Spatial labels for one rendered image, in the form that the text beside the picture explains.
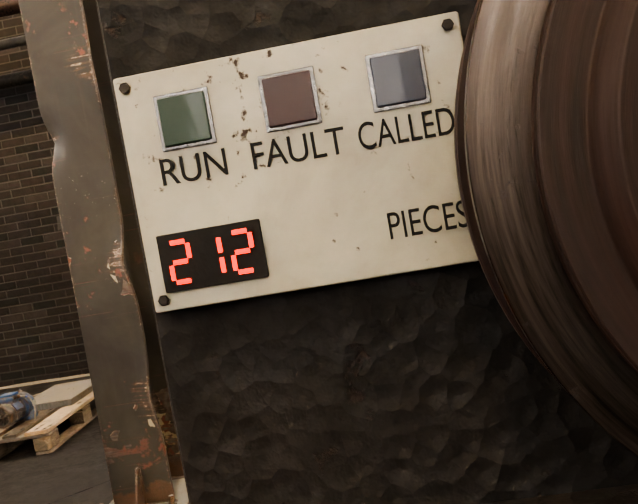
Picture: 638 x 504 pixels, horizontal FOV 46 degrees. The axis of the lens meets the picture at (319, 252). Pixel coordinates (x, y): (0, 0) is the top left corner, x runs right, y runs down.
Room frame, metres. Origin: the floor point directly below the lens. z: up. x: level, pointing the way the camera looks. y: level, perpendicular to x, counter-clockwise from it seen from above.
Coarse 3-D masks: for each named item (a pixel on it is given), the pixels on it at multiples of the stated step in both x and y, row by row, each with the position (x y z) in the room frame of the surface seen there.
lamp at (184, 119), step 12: (180, 96) 0.56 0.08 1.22; (192, 96) 0.55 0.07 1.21; (204, 96) 0.56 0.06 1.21; (168, 108) 0.56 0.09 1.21; (180, 108) 0.56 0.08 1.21; (192, 108) 0.56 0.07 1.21; (204, 108) 0.55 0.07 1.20; (168, 120) 0.56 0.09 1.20; (180, 120) 0.56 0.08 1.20; (192, 120) 0.56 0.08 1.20; (204, 120) 0.55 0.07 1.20; (168, 132) 0.56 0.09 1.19; (180, 132) 0.56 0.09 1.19; (192, 132) 0.56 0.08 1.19; (204, 132) 0.55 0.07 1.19; (168, 144) 0.56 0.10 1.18; (180, 144) 0.56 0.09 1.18
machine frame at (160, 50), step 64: (128, 0) 0.58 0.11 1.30; (192, 0) 0.58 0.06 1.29; (256, 0) 0.57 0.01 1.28; (320, 0) 0.57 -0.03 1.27; (384, 0) 0.56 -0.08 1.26; (448, 0) 0.56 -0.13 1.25; (128, 64) 0.59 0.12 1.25; (192, 320) 0.58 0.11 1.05; (256, 320) 0.58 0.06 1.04; (320, 320) 0.57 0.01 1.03; (384, 320) 0.57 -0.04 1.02; (448, 320) 0.56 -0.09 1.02; (192, 384) 0.58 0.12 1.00; (256, 384) 0.58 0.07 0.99; (320, 384) 0.57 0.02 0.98; (384, 384) 0.57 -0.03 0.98; (448, 384) 0.56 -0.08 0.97; (512, 384) 0.56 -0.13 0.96; (192, 448) 0.59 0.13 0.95; (256, 448) 0.58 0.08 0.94; (320, 448) 0.57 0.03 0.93; (384, 448) 0.57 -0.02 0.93; (448, 448) 0.56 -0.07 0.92; (512, 448) 0.56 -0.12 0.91; (576, 448) 0.55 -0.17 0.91
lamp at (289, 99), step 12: (300, 72) 0.55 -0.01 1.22; (264, 84) 0.55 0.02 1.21; (276, 84) 0.55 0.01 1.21; (288, 84) 0.55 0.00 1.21; (300, 84) 0.55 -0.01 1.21; (264, 96) 0.55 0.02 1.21; (276, 96) 0.55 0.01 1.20; (288, 96) 0.55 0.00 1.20; (300, 96) 0.55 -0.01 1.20; (312, 96) 0.55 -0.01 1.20; (276, 108) 0.55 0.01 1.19; (288, 108) 0.55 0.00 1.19; (300, 108) 0.55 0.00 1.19; (312, 108) 0.55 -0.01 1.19; (276, 120) 0.55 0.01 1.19; (288, 120) 0.55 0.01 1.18; (300, 120) 0.55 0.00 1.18
